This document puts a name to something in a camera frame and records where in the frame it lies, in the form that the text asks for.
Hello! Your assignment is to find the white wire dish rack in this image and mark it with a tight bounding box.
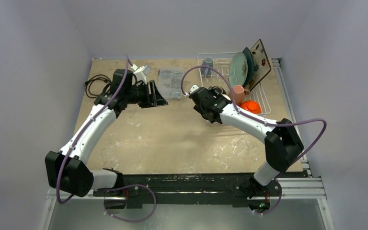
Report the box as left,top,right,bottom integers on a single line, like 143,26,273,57
197,52,271,116

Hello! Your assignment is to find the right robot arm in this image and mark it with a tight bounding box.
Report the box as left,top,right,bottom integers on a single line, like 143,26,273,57
188,85,304,195

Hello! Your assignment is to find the brown rimmed beige bowl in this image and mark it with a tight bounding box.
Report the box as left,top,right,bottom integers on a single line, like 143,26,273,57
212,86,226,94

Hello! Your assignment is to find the pink flowered mug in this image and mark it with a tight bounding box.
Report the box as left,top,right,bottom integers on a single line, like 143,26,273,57
231,85,250,105

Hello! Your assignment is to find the black coiled cable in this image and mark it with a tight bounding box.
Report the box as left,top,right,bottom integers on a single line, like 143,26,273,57
84,74,113,99

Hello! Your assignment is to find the black table edge rail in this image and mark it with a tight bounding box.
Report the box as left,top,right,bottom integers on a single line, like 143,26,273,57
83,172,325,211

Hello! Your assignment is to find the light green round plate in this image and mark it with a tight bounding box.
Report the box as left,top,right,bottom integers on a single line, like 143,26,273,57
229,52,248,87

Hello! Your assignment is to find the square floral plate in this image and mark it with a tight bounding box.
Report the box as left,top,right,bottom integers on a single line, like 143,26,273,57
248,39,272,91

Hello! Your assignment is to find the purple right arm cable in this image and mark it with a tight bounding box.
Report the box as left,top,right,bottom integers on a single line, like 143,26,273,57
180,66,327,217

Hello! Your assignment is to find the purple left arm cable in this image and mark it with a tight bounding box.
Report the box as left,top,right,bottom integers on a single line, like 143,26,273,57
56,54,157,223

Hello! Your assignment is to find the clear plastic screw box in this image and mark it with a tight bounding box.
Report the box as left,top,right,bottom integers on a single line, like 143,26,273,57
157,67,184,100

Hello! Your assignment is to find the orange bowl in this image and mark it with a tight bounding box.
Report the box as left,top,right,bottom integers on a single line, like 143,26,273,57
240,100,262,114

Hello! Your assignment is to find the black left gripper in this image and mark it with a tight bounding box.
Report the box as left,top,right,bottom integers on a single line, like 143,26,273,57
125,80,167,108

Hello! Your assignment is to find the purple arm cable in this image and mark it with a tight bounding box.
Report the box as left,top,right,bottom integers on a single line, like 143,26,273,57
56,54,157,223
180,66,327,217

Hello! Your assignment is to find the grey printed mug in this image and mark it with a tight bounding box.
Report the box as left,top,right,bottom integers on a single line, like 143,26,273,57
200,57,213,77

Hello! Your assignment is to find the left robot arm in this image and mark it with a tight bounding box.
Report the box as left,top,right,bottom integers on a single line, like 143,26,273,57
45,69,168,197

